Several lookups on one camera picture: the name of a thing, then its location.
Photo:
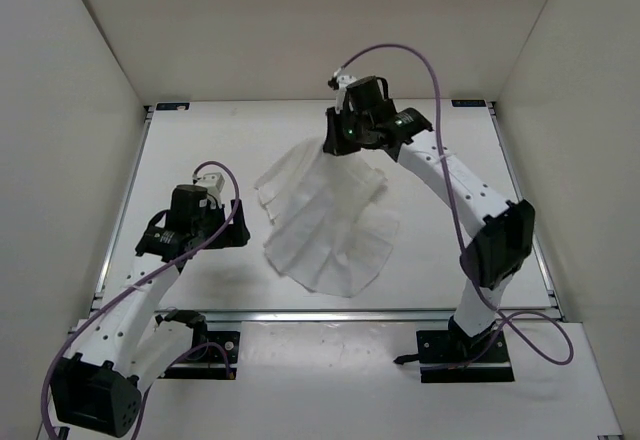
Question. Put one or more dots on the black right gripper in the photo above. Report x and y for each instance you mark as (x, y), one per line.
(333, 144)

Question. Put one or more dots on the right blue corner label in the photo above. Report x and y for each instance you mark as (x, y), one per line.
(468, 103)

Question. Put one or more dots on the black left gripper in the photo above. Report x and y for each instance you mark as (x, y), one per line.
(235, 233)

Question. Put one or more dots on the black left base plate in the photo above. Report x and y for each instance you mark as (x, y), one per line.
(215, 356)

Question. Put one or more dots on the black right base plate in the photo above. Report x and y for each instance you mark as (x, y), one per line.
(441, 361)

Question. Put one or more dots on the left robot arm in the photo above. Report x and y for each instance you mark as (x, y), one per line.
(101, 380)

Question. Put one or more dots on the aluminium table edge rail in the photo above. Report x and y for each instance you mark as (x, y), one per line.
(326, 315)

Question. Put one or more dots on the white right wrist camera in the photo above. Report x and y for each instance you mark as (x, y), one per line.
(338, 83)

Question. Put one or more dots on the left blue corner label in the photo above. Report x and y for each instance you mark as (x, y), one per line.
(172, 106)

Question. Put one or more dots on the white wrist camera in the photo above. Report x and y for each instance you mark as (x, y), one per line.
(338, 83)
(214, 184)

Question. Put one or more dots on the blue corner label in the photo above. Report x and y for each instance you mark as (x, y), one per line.
(172, 106)
(468, 103)

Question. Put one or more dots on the white pleated skirt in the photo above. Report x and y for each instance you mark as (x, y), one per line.
(328, 232)

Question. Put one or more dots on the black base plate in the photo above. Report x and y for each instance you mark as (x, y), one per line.
(215, 356)
(441, 361)

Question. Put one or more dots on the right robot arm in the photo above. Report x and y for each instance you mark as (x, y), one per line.
(500, 231)

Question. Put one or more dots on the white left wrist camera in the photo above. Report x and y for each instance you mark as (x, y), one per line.
(214, 184)

